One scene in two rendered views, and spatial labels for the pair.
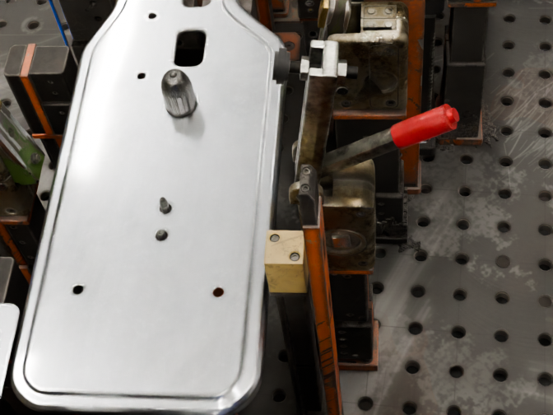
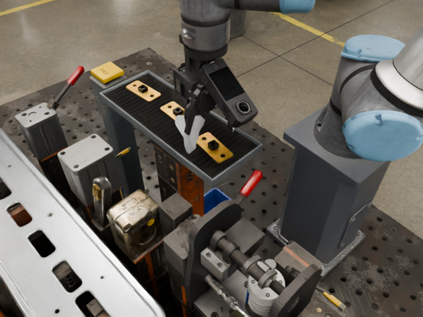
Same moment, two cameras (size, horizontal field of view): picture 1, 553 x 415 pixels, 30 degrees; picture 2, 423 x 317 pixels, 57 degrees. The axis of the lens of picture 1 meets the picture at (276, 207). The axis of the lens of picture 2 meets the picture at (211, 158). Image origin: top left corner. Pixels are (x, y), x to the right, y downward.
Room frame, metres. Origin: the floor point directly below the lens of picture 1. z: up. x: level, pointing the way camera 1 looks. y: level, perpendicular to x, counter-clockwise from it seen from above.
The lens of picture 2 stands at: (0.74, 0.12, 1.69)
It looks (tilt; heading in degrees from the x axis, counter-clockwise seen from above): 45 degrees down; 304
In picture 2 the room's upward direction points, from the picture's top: straight up
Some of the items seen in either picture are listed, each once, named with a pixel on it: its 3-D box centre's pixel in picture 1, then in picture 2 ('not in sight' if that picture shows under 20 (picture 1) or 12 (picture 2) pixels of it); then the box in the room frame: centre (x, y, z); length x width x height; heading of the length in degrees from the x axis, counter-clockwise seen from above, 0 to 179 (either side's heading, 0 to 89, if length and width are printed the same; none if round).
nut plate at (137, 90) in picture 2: not in sight; (143, 89); (1.29, -0.41, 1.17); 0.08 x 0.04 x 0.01; 172
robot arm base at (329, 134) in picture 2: not in sight; (353, 117); (0.86, -0.60, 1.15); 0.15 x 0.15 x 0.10
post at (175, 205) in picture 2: not in sight; (180, 259); (1.06, -0.22, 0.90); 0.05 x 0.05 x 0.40; 78
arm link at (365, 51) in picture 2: not in sight; (369, 73); (0.85, -0.59, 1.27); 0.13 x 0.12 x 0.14; 115
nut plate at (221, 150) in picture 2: not in sight; (213, 145); (1.05, -0.34, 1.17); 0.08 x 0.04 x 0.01; 161
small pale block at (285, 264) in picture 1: (299, 340); not in sight; (0.45, 0.00, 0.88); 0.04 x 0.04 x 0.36; 78
